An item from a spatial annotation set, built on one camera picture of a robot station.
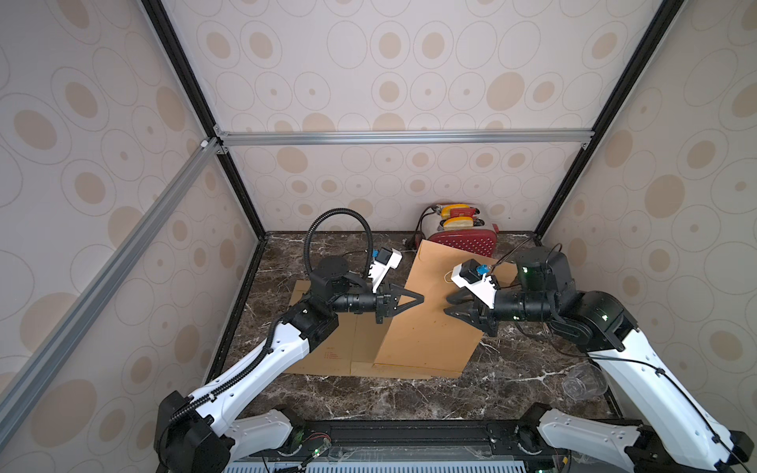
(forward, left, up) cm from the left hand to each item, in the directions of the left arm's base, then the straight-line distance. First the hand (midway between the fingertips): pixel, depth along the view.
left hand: (425, 307), depth 58 cm
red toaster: (+39, -16, -15) cm, 45 cm away
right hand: (0, -5, -1) cm, 5 cm away
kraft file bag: (+4, +24, -35) cm, 43 cm away
